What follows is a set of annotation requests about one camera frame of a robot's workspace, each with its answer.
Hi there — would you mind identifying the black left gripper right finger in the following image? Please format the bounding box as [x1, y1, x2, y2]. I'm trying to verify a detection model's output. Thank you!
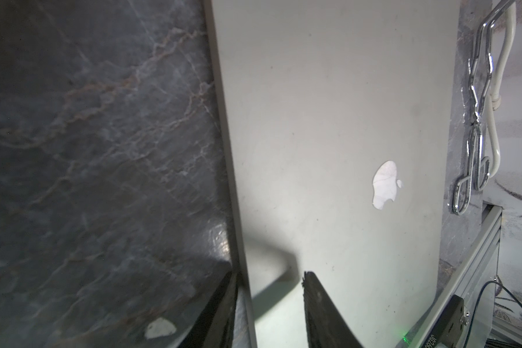
[303, 271, 362, 348]

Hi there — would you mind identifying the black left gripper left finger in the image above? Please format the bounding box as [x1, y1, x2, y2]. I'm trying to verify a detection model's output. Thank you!
[178, 272, 238, 348]

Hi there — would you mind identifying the silver laptop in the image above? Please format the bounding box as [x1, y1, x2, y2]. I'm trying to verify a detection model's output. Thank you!
[205, 1, 460, 347]

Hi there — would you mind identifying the black mounting bracket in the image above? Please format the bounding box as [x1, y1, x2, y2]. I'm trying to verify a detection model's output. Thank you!
[422, 295, 469, 348]

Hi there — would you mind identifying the aluminium frame rail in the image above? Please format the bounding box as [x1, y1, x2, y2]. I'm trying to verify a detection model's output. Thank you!
[397, 203, 503, 347]

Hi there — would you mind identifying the thin black cable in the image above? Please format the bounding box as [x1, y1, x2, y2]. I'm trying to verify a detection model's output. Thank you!
[463, 280, 522, 348]

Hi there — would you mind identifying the metal wire clip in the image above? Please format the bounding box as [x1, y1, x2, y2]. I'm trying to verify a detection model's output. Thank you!
[452, 0, 517, 215]

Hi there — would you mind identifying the thick white power cable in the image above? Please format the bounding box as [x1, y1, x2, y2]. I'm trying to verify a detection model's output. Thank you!
[482, 1, 518, 178]

